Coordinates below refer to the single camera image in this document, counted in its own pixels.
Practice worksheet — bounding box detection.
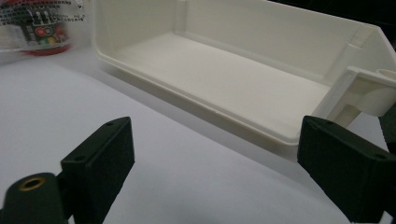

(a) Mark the red can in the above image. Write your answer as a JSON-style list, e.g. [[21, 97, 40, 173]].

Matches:
[[21, 0, 75, 57]]

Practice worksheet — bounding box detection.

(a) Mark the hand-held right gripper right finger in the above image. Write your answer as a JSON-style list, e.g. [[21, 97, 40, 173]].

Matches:
[[297, 115, 396, 223]]

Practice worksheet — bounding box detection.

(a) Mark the clear plastic bag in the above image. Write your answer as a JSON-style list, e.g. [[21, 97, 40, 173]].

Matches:
[[0, 0, 92, 66]]

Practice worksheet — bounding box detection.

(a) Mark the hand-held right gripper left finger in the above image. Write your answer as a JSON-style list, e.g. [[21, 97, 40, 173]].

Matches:
[[60, 116, 135, 224]]

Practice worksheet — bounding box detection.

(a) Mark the white plastic bin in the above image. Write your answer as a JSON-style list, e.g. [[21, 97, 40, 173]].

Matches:
[[91, 0, 396, 147]]

